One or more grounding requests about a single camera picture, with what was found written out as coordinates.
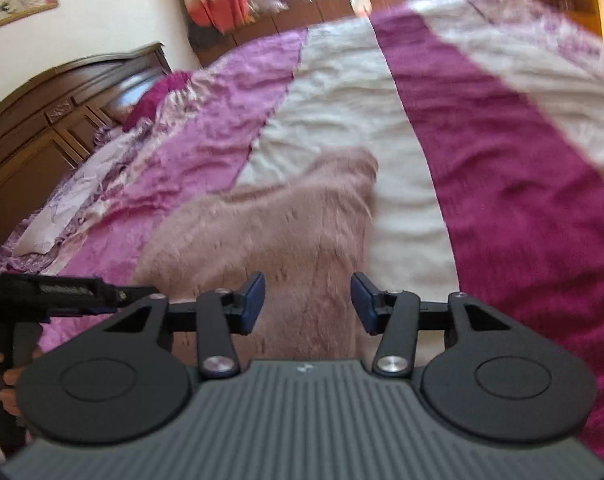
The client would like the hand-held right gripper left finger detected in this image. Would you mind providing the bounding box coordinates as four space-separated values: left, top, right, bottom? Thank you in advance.
104 272 267 378

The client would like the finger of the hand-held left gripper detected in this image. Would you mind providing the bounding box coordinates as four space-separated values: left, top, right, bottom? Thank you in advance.
114 285 159 307

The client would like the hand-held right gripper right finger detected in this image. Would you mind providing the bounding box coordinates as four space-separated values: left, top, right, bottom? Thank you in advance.
350 272 513 376

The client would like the pink knit sweater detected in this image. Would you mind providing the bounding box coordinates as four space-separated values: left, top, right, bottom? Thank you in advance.
132 147 380 361

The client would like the person's left hand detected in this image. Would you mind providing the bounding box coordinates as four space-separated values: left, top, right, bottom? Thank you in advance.
0 337 24 418

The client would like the lilac lace-trimmed pillow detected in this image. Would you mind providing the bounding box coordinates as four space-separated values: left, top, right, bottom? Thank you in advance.
14 125 153 257

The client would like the dark wooden headboard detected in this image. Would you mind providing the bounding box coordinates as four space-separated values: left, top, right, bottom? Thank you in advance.
0 42 174 261

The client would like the magenta floral bedspread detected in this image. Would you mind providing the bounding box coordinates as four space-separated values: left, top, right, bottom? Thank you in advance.
0 0 604 466

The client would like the dark bag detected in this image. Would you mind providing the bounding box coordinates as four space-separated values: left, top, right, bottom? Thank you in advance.
188 22 233 55

